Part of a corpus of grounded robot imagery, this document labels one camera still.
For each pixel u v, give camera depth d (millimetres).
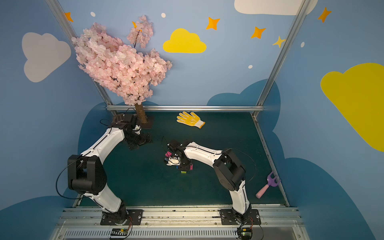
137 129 801
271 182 860
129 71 733
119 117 1158
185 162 764
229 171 494
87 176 459
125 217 689
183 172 901
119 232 732
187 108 1276
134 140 762
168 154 965
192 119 1188
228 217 742
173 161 799
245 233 732
